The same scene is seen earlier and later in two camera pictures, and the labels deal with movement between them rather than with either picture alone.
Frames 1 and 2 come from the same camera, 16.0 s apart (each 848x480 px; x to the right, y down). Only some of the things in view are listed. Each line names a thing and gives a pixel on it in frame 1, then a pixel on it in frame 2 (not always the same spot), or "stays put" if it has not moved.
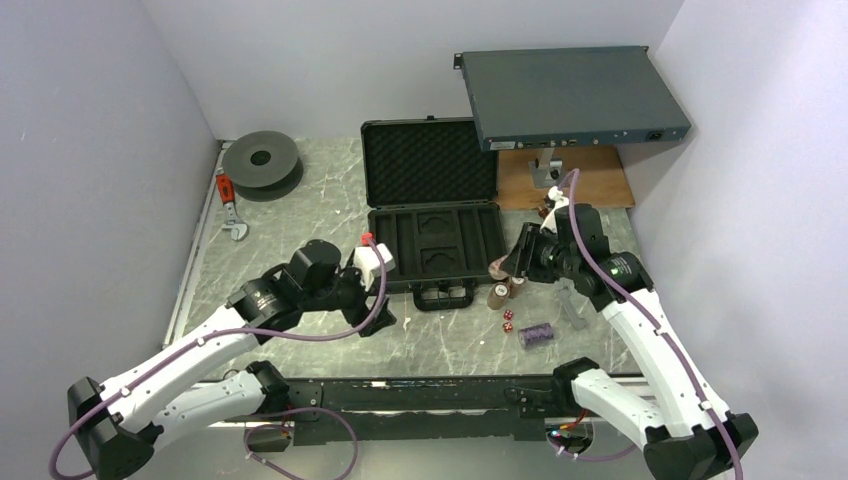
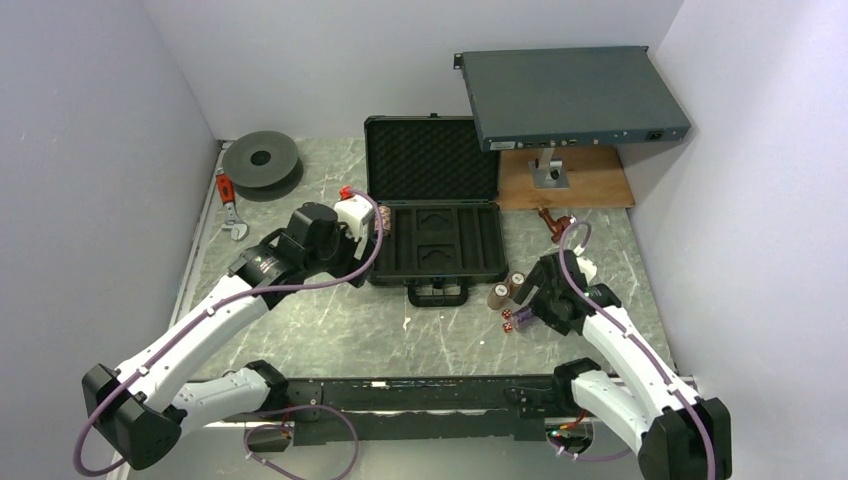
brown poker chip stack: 498,295 stays put
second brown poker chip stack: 516,284 stays put
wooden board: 603,180 stays put
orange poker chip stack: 495,271 -> 385,218
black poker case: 431,192 stays put
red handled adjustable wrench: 239,228 stays put
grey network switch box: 567,98 stays put
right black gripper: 525,252 -> 549,317
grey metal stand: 547,170 stays put
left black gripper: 358,313 -> 351,264
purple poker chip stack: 534,335 -> 523,317
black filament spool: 265,166 stays put
